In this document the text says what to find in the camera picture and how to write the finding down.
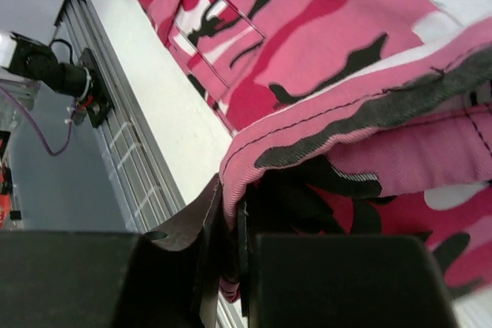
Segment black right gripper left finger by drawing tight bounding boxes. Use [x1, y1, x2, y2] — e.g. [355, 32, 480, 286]
[1, 177, 222, 327]

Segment aluminium table frame rails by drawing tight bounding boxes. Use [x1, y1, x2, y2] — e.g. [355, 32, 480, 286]
[58, 0, 247, 327]

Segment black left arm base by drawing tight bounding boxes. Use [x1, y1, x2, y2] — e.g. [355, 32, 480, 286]
[76, 48, 114, 128]

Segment pink camouflage trousers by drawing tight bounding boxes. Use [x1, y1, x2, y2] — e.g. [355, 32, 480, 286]
[138, 0, 491, 298]

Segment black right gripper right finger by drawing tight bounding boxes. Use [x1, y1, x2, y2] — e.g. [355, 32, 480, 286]
[238, 199, 457, 327]

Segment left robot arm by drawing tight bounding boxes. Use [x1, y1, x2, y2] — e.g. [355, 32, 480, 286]
[1, 31, 92, 100]

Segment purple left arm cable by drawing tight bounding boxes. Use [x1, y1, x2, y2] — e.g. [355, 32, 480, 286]
[0, 85, 76, 157]

